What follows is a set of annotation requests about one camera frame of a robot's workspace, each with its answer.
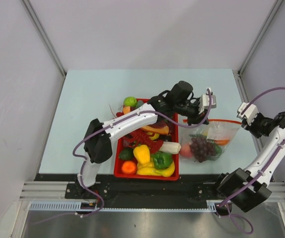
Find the small orange tangerine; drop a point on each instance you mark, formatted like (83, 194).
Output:
(129, 168)

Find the green bell pepper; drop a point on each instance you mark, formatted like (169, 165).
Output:
(162, 160)

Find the red plastic lobster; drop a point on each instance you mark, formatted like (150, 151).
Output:
(126, 129)

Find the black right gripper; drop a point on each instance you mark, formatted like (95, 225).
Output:
(251, 128)

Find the yellow bell pepper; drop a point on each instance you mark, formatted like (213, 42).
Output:
(142, 155)

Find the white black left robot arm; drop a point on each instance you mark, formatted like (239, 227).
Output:
(100, 136)

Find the clear zip bag orange zipper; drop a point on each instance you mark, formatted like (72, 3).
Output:
(220, 131)

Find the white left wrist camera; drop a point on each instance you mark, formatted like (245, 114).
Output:
(207, 101)

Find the pink peach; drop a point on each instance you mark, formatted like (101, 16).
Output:
(186, 151)

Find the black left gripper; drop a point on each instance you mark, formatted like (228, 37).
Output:
(196, 117)

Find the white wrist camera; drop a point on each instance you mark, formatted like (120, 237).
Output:
(207, 101)
(247, 112)

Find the yellow banana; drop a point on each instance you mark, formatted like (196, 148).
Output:
(150, 170)

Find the dark red grape bunch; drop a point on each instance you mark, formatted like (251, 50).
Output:
(202, 149)

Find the light blue cable duct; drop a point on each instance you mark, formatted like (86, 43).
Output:
(86, 207)

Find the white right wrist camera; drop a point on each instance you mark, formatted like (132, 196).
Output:
(247, 112)

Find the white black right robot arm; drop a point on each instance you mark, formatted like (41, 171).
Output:
(248, 187)

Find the red plastic food tray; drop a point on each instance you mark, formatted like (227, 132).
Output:
(126, 154)

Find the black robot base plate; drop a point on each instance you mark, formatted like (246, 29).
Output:
(187, 189)

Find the dark green cucumber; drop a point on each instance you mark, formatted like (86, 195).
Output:
(217, 148)

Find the green lime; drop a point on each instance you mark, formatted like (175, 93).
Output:
(130, 102)

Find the white daikon radish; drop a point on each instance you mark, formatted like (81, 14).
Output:
(170, 147)

